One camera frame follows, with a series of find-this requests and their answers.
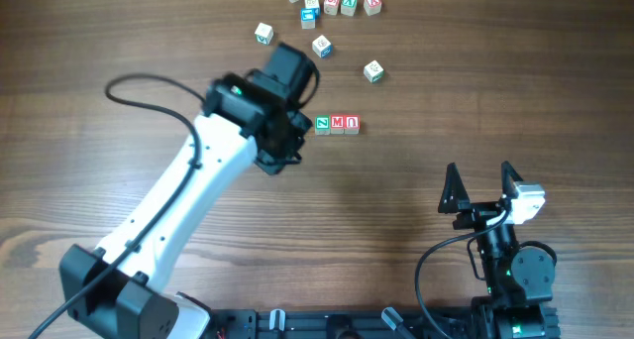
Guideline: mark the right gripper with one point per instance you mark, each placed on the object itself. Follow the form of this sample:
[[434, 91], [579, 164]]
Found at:
[[481, 214]]

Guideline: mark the red letter U block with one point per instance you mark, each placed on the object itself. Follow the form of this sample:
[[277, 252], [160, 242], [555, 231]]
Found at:
[[352, 124]]

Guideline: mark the red letter M block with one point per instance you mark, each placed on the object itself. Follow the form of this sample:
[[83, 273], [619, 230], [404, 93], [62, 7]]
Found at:
[[337, 124]]

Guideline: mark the green letter Z block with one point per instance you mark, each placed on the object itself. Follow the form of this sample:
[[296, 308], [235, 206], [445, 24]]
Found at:
[[322, 125]]

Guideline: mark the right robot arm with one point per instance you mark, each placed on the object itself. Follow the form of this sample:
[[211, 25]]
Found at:
[[519, 275]]

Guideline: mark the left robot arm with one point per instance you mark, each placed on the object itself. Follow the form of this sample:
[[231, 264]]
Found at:
[[254, 120]]

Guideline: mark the white green-sided picture block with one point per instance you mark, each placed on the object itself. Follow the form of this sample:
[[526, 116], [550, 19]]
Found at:
[[373, 71]]

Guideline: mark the white blue-sided picture block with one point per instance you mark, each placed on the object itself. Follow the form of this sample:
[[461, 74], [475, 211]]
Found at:
[[321, 46]]

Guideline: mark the red letter A block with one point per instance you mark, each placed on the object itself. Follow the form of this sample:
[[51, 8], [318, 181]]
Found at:
[[372, 7]]

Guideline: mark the green letter V block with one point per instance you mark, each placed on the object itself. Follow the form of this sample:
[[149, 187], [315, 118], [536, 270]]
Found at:
[[348, 7]]

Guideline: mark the red number nine block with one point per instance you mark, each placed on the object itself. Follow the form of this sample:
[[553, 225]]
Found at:
[[331, 7]]

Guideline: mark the blue picture block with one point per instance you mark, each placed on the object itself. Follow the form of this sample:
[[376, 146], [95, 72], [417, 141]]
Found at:
[[307, 18]]

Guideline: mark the cream picture block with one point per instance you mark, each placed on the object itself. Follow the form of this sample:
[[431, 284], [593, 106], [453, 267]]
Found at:
[[313, 4]]

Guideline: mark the white teal-sided block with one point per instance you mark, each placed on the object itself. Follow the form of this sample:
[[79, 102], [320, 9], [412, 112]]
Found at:
[[264, 33]]

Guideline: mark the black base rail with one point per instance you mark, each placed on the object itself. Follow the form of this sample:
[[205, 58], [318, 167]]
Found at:
[[455, 322]]

